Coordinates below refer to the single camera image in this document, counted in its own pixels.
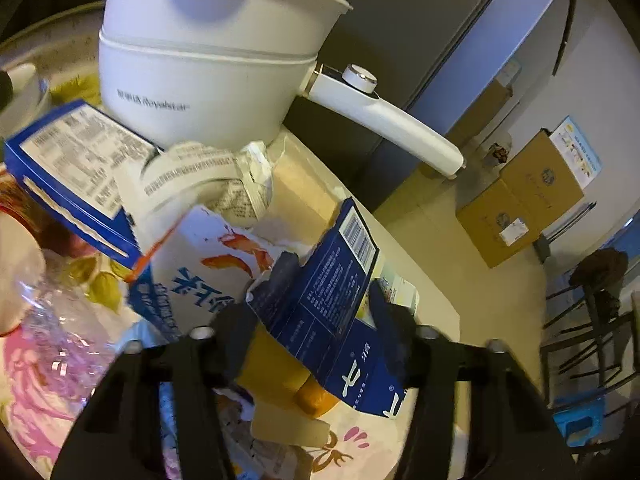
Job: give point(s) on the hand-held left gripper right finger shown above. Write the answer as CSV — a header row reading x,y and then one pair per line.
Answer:
x,y
387,327

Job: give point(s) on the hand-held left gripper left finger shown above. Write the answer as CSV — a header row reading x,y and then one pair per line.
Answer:
x,y
234,332

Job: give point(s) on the yellow snack wrapper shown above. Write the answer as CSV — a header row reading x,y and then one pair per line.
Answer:
x,y
280,365

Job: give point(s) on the white snack bag orange print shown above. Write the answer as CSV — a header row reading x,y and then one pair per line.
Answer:
x,y
200,270

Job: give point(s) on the torn blue carton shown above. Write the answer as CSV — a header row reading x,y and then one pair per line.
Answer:
x,y
320,280

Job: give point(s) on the clear plastic bottle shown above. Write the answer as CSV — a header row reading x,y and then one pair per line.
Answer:
x,y
60,330

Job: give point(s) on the small white carton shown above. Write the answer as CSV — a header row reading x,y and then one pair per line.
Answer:
x,y
395,285

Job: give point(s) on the floral tablecloth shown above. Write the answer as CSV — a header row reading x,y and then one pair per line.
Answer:
x,y
350,440

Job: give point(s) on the cardboard box with white label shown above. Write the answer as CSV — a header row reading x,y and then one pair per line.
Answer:
x,y
495,230

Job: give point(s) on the crumpled printed paper wrapper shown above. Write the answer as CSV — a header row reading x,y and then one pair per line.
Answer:
x,y
190,175

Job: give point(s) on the black chair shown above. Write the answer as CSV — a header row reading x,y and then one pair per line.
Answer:
x,y
595,320

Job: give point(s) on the blue stool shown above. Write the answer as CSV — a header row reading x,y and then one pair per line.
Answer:
x,y
580,415

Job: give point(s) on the plain cardboard box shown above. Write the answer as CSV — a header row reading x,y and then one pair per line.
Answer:
x,y
545,180

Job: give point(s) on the brown cloth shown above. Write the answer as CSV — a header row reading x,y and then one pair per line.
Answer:
x,y
600,265

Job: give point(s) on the blue box with white label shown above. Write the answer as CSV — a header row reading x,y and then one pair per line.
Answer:
x,y
65,160

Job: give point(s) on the white electric cooking pot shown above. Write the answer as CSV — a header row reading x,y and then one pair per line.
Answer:
x,y
200,85

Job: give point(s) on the grey refrigerator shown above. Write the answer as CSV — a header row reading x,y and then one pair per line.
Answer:
x,y
425,35

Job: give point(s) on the white bowl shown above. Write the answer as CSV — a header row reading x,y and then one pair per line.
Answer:
x,y
30,90

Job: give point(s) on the wall poster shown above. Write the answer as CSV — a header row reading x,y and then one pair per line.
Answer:
x,y
577,150

